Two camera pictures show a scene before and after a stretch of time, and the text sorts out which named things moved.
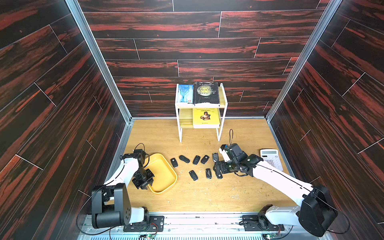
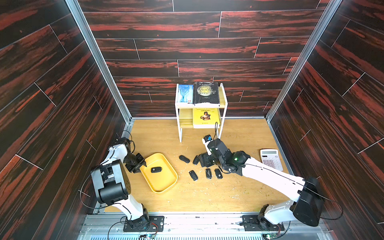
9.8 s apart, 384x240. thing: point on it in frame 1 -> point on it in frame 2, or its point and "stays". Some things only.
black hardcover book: x=205 y=92 stays
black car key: x=174 y=162 -> x=155 y=169
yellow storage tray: x=165 y=175 stays
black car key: x=184 y=159 stays
